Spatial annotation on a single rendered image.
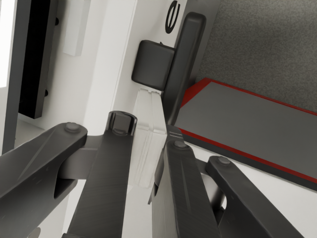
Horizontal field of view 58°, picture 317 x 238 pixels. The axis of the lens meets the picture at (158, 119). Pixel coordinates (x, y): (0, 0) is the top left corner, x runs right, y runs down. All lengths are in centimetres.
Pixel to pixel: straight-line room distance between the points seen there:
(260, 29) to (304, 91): 26
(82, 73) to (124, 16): 13
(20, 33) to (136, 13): 8
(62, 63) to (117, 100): 13
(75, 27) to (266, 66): 88
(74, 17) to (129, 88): 11
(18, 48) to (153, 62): 9
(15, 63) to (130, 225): 28
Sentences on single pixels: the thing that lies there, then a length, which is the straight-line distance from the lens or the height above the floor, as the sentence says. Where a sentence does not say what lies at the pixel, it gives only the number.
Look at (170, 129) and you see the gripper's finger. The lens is 15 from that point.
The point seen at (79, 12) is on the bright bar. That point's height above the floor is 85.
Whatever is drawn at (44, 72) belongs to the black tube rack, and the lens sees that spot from 28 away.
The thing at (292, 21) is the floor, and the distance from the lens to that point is 109.
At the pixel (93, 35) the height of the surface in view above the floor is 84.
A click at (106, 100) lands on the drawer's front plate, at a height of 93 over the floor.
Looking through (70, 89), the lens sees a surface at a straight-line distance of 30.
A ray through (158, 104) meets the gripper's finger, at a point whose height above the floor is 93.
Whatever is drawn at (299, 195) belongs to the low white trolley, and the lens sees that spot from 37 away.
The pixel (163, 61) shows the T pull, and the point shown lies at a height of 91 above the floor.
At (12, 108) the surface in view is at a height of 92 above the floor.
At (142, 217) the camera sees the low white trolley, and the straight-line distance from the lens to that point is 41.
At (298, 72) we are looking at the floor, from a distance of 110.
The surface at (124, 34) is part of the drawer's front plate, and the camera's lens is 17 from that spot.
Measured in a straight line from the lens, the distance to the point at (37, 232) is 35.
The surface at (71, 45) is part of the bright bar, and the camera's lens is 28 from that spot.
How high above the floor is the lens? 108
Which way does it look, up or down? 68 degrees down
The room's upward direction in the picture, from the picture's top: 128 degrees counter-clockwise
